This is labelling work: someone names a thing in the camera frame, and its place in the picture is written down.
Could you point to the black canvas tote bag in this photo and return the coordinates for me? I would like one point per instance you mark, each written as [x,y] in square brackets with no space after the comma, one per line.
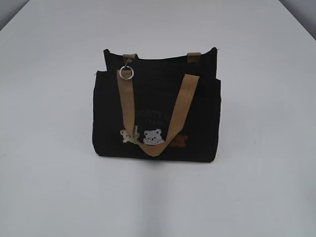
[156,84]

